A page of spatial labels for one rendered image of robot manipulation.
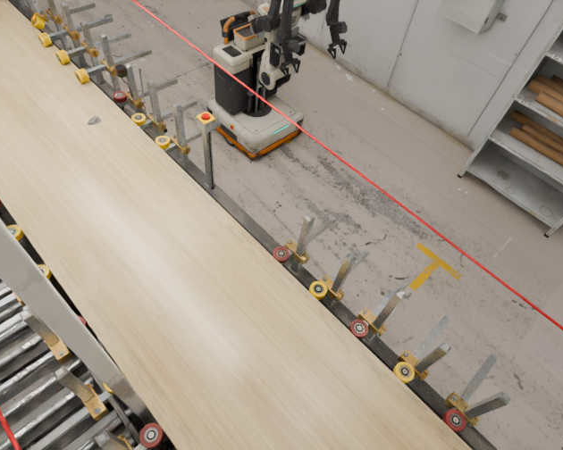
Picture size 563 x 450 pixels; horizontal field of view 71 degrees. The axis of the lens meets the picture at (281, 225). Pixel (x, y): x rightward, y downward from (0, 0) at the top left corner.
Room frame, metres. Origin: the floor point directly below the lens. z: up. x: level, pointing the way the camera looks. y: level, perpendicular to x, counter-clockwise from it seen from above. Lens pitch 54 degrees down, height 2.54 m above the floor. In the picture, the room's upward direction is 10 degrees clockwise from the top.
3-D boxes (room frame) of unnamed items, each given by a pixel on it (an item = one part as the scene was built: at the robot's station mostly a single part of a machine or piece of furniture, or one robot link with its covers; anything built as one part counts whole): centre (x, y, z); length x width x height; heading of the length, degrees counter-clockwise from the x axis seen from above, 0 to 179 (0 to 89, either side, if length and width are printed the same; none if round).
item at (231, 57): (2.95, 0.48, 0.59); 0.55 x 0.34 x 0.83; 141
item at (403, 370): (0.56, -0.61, 0.85); 0.08 x 0.08 x 0.11
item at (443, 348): (0.62, -0.70, 0.86); 0.04 x 0.04 x 0.48; 52
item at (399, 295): (0.77, -0.51, 0.94); 0.04 x 0.04 x 0.48; 52
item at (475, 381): (0.56, -0.93, 0.81); 0.43 x 0.03 x 0.04; 142
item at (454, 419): (0.41, -0.81, 0.85); 0.08 x 0.08 x 0.11
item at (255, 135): (2.89, 0.40, 0.16); 0.67 x 0.64 x 0.25; 51
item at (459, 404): (0.48, -0.88, 0.81); 0.14 x 0.06 x 0.05; 52
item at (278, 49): (2.71, 0.18, 0.99); 0.28 x 0.16 x 0.22; 141
